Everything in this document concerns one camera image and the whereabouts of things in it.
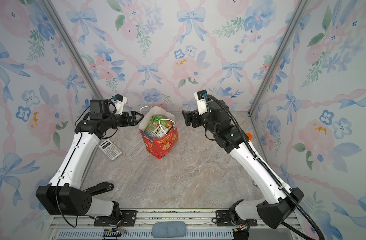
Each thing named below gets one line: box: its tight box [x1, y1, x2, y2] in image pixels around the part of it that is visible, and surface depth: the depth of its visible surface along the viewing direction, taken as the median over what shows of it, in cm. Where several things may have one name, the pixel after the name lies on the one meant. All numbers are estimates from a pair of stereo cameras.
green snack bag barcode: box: [144, 115, 174, 138], surface depth 84 cm
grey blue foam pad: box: [152, 221, 187, 238], surface depth 70 cm
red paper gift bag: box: [138, 105, 179, 160], surface depth 87 cm
